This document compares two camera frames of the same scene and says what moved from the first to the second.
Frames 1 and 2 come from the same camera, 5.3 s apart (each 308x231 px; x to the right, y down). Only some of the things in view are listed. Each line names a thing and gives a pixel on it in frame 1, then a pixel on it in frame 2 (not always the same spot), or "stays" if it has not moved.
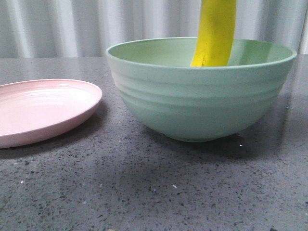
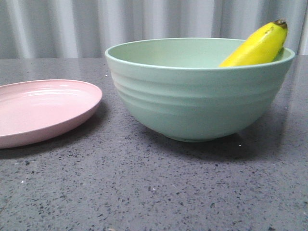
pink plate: (32, 111) stays
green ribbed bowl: (155, 79) stays
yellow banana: (216, 33) -> (262, 46)
